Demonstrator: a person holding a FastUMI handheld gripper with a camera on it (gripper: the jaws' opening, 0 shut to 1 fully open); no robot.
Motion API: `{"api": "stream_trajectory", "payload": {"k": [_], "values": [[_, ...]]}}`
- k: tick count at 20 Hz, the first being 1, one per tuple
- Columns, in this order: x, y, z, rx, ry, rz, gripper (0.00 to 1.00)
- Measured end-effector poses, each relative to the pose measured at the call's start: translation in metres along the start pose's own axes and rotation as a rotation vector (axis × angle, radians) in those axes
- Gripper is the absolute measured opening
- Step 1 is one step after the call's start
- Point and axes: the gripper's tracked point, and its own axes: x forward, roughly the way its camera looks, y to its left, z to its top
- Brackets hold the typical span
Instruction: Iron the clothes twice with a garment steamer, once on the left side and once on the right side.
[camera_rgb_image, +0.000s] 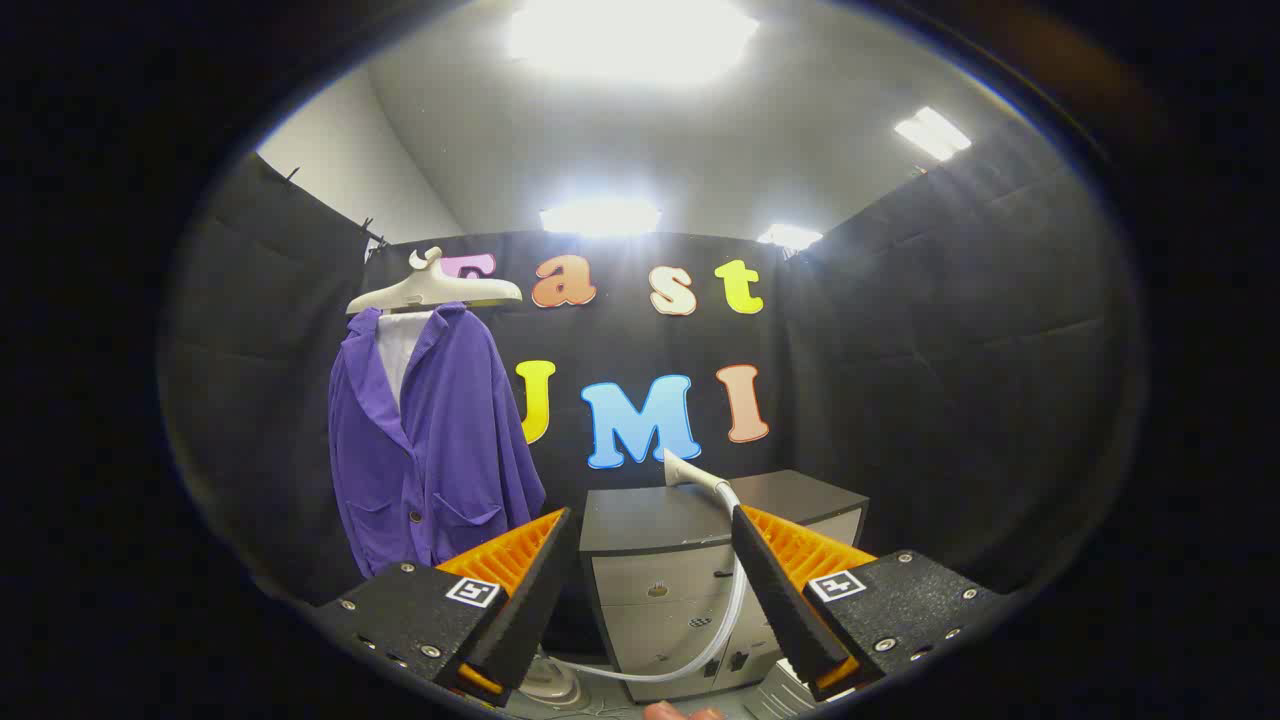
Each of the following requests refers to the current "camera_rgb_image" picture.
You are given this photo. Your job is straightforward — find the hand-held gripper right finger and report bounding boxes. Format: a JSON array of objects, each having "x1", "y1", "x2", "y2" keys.
[{"x1": 730, "y1": 505, "x2": 1006, "y2": 701}]

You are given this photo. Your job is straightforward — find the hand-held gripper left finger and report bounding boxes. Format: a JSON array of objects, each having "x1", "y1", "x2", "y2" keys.
[{"x1": 315, "y1": 507, "x2": 581, "y2": 709}]

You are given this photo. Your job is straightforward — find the purple corduroy jacket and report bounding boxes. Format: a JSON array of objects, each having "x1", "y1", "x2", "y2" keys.
[{"x1": 328, "y1": 303, "x2": 547, "y2": 581}]

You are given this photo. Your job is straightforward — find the white garment steamer base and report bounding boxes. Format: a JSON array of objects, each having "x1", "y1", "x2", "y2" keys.
[{"x1": 520, "y1": 650, "x2": 591, "y2": 711}]

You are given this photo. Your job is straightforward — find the white clothes hanger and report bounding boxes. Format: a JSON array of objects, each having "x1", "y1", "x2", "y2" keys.
[{"x1": 346, "y1": 247, "x2": 524, "y2": 316}]

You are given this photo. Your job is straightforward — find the grey ribbed object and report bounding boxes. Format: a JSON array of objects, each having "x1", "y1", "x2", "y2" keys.
[{"x1": 745, "y1": 658, "x2": 831, "y2": 720}]

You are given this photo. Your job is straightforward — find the grey cabinet with dark top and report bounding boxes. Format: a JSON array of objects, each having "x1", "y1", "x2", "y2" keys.
[{"x1": 580, "y1": 470, "x2": 871, "y2": 704}]

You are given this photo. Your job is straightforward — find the large ceiling light panel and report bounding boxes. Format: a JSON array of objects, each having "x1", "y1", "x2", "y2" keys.
[{"x1": 508, "y1": 0, "x2": 761, "y2": 86}]

